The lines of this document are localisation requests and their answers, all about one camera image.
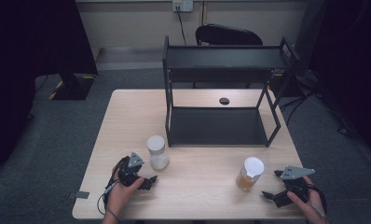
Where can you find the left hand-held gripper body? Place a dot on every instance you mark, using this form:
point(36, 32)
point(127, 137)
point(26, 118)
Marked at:
point(128, 174)

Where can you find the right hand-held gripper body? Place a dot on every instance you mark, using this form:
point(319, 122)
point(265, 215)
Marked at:
point(295, 186)

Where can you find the amber jar with white lid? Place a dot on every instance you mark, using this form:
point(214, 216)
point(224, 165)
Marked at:
point(250, 174)

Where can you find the person's right hand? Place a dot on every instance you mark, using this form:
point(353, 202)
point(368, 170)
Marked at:
point(312, 205)

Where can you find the white-filled jar with white lid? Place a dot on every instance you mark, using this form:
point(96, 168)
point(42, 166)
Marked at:
point(157, 152)

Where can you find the dark floor tape strip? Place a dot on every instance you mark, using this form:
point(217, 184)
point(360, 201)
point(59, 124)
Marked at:
point(79, 195)

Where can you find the black metal two-tier rack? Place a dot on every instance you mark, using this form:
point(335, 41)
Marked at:
point(217, 126)

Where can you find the black stand base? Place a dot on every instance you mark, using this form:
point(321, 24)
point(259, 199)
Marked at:
point(73, 88)

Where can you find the black curtain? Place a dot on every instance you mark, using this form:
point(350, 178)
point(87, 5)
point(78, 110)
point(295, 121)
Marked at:
point(25, 62)
point(354, 62)

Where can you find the black chair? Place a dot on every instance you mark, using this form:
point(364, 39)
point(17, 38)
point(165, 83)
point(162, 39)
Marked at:
point(227, 35)

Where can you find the white wall socket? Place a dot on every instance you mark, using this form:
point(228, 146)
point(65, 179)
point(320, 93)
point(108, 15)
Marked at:
point(182, 5)

